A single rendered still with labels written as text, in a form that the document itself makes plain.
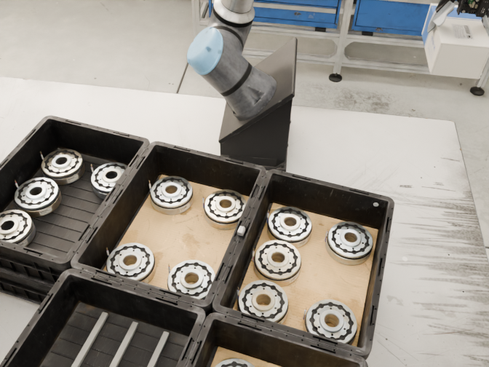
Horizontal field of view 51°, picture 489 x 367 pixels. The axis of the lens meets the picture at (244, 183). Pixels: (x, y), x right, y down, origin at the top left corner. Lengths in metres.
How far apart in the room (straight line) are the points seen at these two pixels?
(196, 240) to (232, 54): 0.50
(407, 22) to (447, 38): 1.68
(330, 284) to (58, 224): 0.64
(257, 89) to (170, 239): 0.47
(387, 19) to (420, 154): 1.44
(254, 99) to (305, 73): 1.82
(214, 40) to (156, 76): 1.83
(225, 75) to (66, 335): 0.73
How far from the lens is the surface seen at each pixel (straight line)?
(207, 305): 1.00
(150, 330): 1.10
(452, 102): 3.23
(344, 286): 1.16
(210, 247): 1.19
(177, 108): 1.77
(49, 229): 1.30
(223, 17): 1.45
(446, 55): 1.38
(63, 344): 1.12
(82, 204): 1.33
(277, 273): 1.12
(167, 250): 1.20
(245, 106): 1.41
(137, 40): 3.53
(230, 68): 1.38
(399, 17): 3.03
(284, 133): 1.45
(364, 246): 1.20
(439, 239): 1.48
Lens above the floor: 1.79
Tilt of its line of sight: 46 degrees down
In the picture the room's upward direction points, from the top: 2 degrees clockwise
